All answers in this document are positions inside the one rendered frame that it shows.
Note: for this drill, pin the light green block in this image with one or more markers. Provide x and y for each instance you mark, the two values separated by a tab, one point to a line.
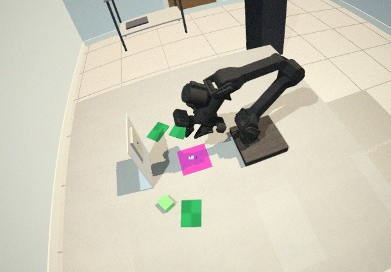
166	203

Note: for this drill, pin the translucent magenta square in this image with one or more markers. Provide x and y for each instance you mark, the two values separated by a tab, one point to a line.
191	166

